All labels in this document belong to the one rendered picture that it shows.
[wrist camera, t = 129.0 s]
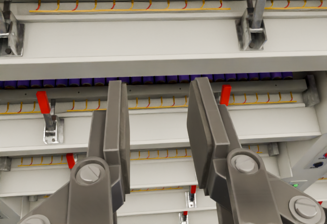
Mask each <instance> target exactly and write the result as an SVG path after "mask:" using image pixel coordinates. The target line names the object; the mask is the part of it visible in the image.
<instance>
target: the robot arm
mask: <svg viewBox="0 0 327 224"><path fill-rule="evenodd" d="M186 125H187V132H188V137H189V142H190V147H191V151H192V156H193V161H194V166H195V171H196V176H197V181H198V186H199V189H203V191H204V195H205V196H210V198H211V199H212V200H214V201H215V202H216V208H217V215H218V224H327V208H324V207H322V206H321V205H320V204H319V203H318V202H317V201H316V200H315V199H314V198H312V197H311V196H309V195H307V194H306V193H304V192H302V191H301V190H299V189H297V188H295V187H294V186H292V185H290V184H289V183H287V182H285V181H283V180H282V179H280V178H278V177H277V176H275V175H273V174H271V173H270V172H268V171H266V168H265V165H264V162H263V160H262V158H261V157H260V156H259V155H258V154H257V153H256V152H254V151H253V150H250V149H246V148H242V146H241V144H240V141H239V138H238V135H237V133H236V130H235V127H234V125H233V122H232V119H231V117H230V114H229V111H228V108H227V106H226V105H225V104H219V105H217V103H216V100H215V97H214V94H213V91H212V88H211V85H210V82H209V79H208V77H196V78H195V80H194V81H191V82H190V92H189V102H188V112H187V121H186ZM126 194H130V124H129V113H128V101H127V85H126V83H122V81H121V80H113V81H109V89H108V100H107V109H106V110H93V112H92V118H91V128H90V135H89V142H88V150H87V157H86V158H83V159H81V160H79V161H78V162H77V163H76V164H75V165H74V166H73V168H72V170H71V173H70V180H69V181H68V182H67V183H66V184H65V185H63V186H62V187H61V188H59V189H58V190H57V191H56V192H54V193H53V194H52V195H51V196H49V197H48V198H47V199H46V200H44V201H43V202H42V203H40V204H39V205H38V206H37V207H35V208H34V209H33V210H31V211H30V212H29V213H28V214H26V215H25V216H24V217H23V218H22V219H21V220H20V221H18V222H17V224H117V210H118V209H119V208H120V207H121V206H122V205H123V204H124V202H125V201H126Z"/></svg>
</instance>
